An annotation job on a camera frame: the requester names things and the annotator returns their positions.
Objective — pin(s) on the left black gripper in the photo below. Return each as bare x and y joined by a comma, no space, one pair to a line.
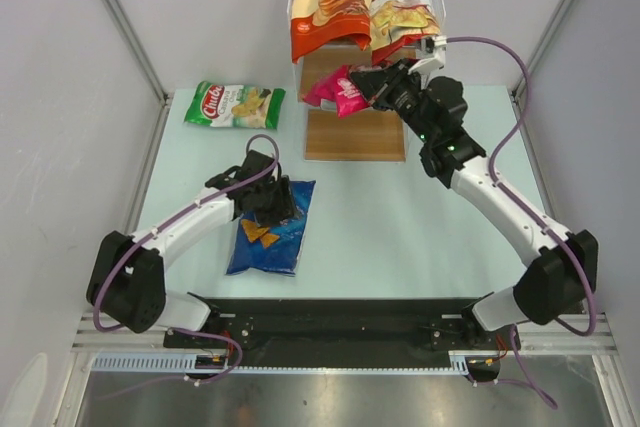
284,208

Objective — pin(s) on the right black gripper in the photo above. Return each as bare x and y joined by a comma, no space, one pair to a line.
374,84

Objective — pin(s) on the pink Real chips bag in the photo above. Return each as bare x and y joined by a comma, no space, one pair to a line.
338,92

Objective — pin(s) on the red Chuba cassava chips bag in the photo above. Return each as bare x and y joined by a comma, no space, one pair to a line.
395,24

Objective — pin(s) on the orange beige cassava chips bag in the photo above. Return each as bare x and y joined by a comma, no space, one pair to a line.
315,23

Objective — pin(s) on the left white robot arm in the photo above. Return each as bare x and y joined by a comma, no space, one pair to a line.
127,288

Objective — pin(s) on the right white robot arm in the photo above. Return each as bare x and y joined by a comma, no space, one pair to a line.
561,266

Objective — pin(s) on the blue Doritos chips bag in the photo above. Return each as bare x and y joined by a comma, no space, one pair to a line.
274,249

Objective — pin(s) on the green Chuba cassava chips bag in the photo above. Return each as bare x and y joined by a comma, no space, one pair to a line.
235,106

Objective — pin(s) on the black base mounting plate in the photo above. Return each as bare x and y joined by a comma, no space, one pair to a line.
344,334

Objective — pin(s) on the white wire wooden shelf rack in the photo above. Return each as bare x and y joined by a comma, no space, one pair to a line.
369,135

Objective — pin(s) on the aluminium frame rail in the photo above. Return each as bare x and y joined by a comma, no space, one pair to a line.
129,352

